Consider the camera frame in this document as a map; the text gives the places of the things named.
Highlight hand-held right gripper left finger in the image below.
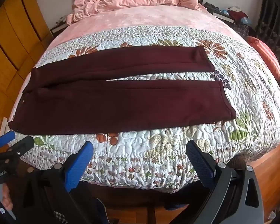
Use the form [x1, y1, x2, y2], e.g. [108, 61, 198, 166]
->
[21, 141, 103, 224]

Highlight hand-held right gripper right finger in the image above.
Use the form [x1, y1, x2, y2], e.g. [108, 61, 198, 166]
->
[186, 140, 265, 224]

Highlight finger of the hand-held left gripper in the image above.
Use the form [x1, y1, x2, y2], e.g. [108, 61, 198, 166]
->
[0, 131, 16, 154]
[0, 136, 35, 169]

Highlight maroon pants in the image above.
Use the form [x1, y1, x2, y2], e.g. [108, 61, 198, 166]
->
[8, 45, 237, 136]

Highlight person's left hand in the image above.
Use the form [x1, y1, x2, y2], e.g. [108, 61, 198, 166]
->
[2, 184, 14, 212]

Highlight floral quilted bedspread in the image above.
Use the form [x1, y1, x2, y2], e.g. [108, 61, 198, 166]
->
[8, 26, 280, 190]

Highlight wooden wardrobe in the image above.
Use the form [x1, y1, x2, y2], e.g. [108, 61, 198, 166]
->
[0, 0, 54, 136]

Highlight dark bedside table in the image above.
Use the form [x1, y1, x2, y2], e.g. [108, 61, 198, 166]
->
[50, 17, 69, 37]

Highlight orange cushion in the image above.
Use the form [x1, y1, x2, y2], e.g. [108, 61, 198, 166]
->
[245, 36, 280, 81]

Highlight plaid cloth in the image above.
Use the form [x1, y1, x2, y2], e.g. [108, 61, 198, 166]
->
[233, 23, 253, 43]

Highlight cluttered bedside table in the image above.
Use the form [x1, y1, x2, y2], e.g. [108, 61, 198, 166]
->
[203, 2, 236, 25]

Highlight blue plastic bag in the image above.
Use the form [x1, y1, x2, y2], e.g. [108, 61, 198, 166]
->
[238, 17, 252, 26]

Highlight dark patterned curtain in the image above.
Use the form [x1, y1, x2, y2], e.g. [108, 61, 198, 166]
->
[254, 0, 280, 60]

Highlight dark red cloth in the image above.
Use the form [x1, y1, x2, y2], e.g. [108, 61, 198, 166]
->
[229, 7, 249, 22]

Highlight pink bed sheet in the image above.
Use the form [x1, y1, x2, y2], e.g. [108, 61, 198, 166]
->
[49, 3, 238, 52]

